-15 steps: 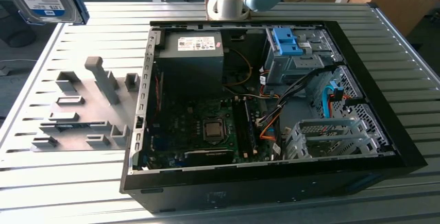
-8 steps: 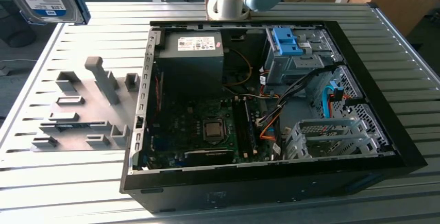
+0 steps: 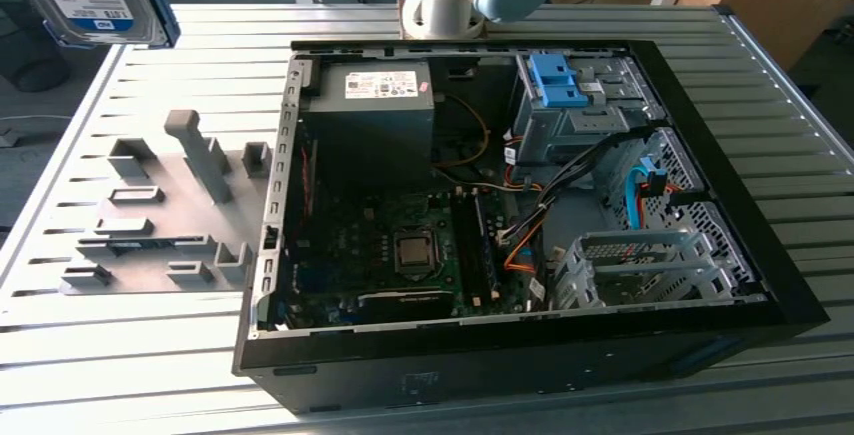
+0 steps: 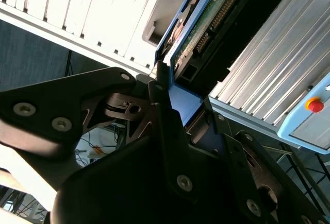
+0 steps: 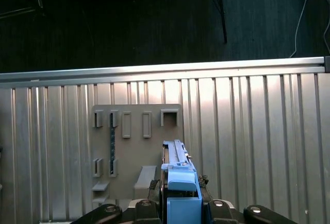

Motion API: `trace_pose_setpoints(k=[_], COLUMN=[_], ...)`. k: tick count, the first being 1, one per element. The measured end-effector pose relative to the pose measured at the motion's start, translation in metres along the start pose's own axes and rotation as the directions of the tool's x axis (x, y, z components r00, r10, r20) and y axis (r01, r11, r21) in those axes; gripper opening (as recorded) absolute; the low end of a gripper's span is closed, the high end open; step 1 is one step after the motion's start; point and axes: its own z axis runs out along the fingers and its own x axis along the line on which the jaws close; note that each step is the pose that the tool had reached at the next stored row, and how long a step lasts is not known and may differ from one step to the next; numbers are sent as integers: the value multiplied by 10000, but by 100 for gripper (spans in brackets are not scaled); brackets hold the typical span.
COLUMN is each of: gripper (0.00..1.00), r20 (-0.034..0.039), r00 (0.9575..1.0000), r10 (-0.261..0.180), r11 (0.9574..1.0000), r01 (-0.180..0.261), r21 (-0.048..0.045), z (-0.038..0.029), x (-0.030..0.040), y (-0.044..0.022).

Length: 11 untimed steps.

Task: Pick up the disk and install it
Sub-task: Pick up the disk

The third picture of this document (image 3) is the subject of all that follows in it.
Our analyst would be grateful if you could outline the grey parts rack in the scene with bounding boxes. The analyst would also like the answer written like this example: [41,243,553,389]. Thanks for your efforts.
[58,108,274,297]

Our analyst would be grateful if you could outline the multicolour power wires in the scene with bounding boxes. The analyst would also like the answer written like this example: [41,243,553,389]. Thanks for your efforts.
[430,164,545,196]

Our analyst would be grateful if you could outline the blue plastic drive latch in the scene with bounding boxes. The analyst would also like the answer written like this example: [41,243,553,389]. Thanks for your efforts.
[525,53,592,109]

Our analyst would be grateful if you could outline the CPU socket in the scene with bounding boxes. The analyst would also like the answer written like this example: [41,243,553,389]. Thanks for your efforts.
[388,223,446,282]

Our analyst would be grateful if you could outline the green RAM stick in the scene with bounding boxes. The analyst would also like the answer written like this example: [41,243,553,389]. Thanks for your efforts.
[105,238,208,251]

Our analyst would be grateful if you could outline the black graphics card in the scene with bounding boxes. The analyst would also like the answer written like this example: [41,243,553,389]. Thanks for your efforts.
[356,288,454,324]

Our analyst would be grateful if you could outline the thin yellow wire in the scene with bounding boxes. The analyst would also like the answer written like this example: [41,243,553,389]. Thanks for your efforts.
[432,96,492,176]

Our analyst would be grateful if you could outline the black RAM stick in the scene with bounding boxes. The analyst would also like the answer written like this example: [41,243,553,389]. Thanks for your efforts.
[446,187,487,307]

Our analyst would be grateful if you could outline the white floor cable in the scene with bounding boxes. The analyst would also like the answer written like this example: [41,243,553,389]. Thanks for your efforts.
[0,113,73,124]

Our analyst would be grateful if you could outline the blue data wire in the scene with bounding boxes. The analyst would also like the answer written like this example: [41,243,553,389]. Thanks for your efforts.
[624,152,669,232]

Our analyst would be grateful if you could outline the silver CPU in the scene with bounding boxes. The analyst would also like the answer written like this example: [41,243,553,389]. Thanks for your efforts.
[397,235,433,265]

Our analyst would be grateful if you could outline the black mesh waste basket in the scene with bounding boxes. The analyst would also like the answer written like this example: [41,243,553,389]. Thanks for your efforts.
[0,0,72,92]

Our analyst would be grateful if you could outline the orange wire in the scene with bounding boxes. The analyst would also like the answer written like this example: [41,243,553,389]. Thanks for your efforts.
[500,224,540,274]

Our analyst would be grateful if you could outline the green motherboard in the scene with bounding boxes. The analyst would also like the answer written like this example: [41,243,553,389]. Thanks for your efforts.
[285,187,535,329]

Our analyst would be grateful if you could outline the metal optical drive cage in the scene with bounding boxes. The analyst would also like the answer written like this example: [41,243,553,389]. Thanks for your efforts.
[512,52,668,166]

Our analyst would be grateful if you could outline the black cable bundle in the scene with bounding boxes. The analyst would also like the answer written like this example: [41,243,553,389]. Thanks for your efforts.
[496,127,652,251]

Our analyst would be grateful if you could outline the grey power supply unit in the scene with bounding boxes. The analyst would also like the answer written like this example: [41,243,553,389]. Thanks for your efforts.
[302,58,438,191]

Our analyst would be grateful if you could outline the red power wire black plug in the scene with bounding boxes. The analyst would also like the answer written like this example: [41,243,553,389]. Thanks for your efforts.
[635,178,703,217]

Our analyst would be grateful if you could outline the metal disk bay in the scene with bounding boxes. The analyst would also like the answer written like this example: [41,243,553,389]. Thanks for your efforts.
[549,228,739,309]

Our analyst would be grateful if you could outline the black open PC case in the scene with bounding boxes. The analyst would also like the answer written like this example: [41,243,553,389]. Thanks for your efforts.
[229,38,832,415]

